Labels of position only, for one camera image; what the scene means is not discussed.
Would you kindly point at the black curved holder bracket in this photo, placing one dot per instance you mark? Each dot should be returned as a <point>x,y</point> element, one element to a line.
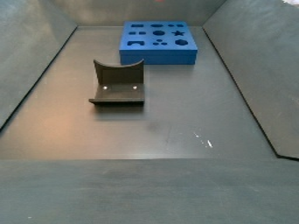
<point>120,83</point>

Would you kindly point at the blue shape sorter box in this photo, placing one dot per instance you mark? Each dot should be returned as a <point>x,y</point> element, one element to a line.
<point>158,42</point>

